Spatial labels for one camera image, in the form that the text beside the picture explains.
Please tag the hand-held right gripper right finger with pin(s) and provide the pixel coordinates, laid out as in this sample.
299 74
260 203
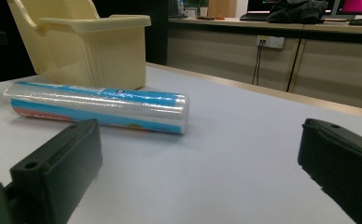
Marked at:
344 161

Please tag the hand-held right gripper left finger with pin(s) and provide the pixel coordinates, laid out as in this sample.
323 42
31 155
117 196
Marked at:
54 168

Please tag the plastic wrap roll blue label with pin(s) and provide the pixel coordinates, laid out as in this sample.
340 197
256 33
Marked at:
98 104

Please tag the cream plastic storage bin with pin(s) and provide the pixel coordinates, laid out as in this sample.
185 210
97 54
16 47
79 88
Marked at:
86 46

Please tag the long wooden desk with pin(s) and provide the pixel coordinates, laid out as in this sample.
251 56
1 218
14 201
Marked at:
294 62

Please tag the computer monitor pink screen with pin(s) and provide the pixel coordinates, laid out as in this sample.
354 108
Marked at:
358 6

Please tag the black bag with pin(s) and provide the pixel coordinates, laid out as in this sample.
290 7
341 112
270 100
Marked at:
297 11

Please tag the dark computer monitor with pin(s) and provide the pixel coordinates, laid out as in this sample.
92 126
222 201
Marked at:
258 7

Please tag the wooden box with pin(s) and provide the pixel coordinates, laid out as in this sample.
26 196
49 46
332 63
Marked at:
222 8

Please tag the white plant pot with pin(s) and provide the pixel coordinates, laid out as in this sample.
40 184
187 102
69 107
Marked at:
203 11

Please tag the white wall socket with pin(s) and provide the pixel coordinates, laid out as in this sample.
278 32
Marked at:
271 41

